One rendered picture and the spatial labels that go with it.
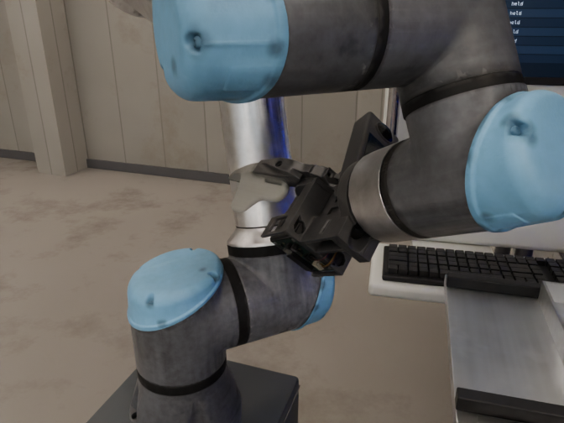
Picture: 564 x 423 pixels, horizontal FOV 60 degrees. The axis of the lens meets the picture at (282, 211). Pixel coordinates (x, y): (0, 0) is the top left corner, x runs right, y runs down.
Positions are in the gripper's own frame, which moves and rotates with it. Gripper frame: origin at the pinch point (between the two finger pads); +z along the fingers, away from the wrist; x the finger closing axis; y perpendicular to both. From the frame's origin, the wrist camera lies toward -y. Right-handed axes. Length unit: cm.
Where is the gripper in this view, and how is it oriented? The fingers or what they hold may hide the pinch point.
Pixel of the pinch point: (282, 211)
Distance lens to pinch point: 58.4
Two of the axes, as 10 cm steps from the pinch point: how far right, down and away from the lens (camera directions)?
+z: -4.6, 1.4, 8.8
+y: -4.8, 7.9, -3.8
